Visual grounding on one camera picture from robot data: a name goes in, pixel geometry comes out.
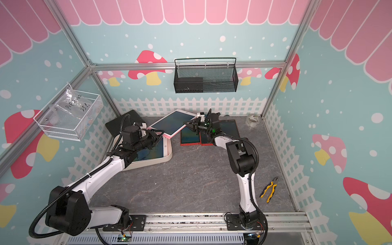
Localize white wire wall basket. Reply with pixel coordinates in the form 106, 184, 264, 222
34, 84, 104, 141

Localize pink writing tablet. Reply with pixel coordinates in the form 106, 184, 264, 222
148, 109, 197, 139
134, 138, 168, 162

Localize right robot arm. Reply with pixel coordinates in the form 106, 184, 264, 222
185, 111, 268, 232

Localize yellow black pliers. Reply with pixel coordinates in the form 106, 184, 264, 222
259, 177, 278, 203

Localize red writing tablet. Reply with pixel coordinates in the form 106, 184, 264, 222
180, 127, 201, 146
219, 119, 240, 137
200, 133, 213, 146

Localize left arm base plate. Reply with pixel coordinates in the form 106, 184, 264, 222
103, 214, 147, 232

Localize black case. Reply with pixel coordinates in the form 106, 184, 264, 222
105, 109, 147, 138

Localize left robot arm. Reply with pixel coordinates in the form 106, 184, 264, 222
29, 125, 164, 239

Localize cream plastic storage box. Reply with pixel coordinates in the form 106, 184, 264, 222
124, 138, 173, 171

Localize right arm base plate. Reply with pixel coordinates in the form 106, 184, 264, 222
224, 212, 268, 231

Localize clear tape roll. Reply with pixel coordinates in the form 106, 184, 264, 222
246, 114, 261, 128

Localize black box in basket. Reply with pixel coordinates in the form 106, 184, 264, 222
174, 77, 204, 94

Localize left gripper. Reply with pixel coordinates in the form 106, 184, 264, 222
133, 128, 165, 153

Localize black mesh wall basket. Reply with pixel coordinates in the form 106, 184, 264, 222
174, 57, 239, 93

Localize clear plastic bag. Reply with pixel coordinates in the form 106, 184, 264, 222
48, 87, 92, 128

